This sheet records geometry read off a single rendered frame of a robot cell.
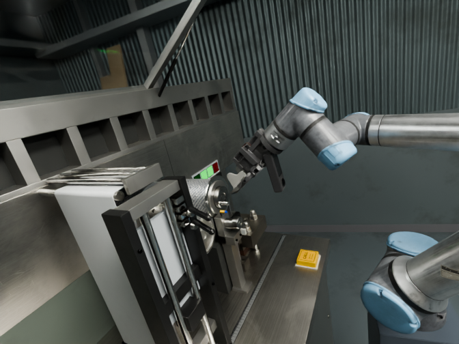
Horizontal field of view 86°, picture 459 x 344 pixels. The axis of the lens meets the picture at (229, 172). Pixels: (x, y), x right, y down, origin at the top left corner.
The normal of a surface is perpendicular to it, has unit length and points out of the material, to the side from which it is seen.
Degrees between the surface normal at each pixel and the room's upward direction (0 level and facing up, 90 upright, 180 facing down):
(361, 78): 90
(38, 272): 90
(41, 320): 90
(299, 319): 0
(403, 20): 90
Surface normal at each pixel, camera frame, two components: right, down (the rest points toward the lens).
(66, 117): 0.86, -0.02
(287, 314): -0.21, -0.93
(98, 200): -0.47, 0.37
